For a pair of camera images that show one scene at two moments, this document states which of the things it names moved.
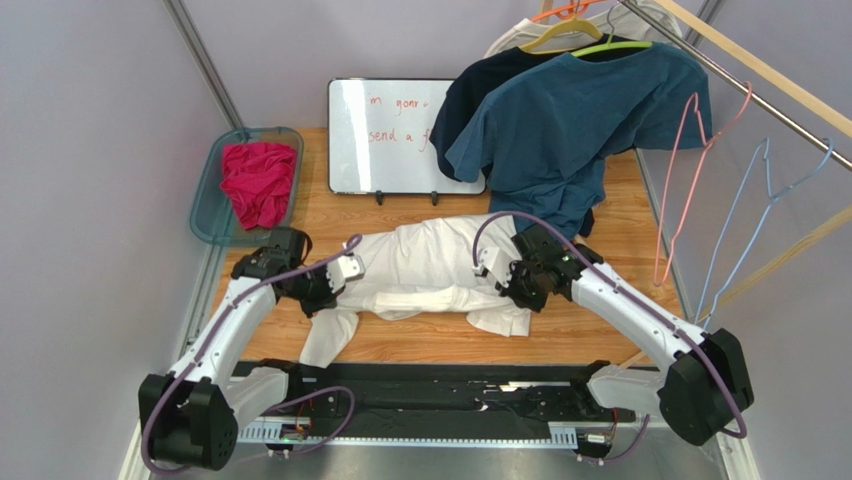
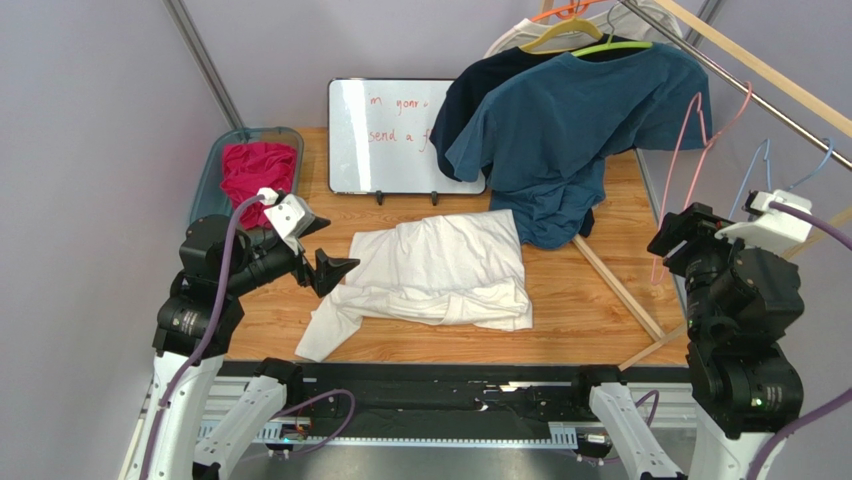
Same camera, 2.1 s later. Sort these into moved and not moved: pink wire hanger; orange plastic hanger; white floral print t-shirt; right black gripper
Moved: right black gripper
Not moved: orange plastic hanger; white floral print t-shirt; pink wire hanger
